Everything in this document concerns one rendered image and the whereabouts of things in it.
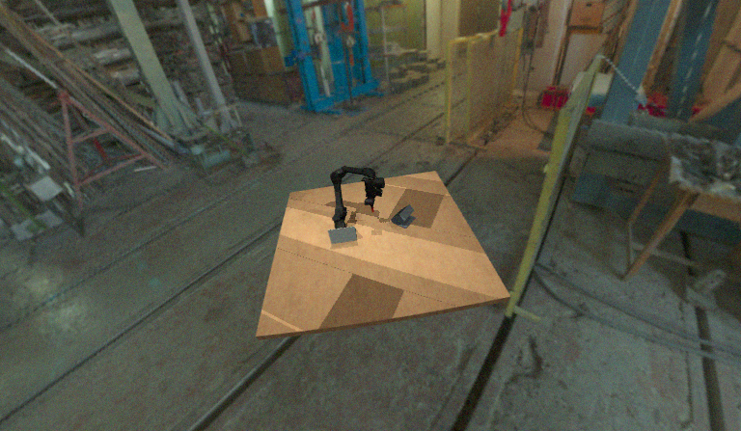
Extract grey sloped panel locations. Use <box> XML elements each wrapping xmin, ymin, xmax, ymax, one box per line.
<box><xmin>391</xmin><ymin>204</ymin><xmax>416</xmax><ymax>229</ymax></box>

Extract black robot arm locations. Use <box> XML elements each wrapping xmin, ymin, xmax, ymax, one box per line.
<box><xmin>330</xmin><ymin>166</ymin><xmax>385</xmax><ymax>229</ymax></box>

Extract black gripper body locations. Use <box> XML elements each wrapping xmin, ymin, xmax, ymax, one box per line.
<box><xmin>364</xmin><ymin>186</ymin><xmax>376</xmax><ymax>205</ymax></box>

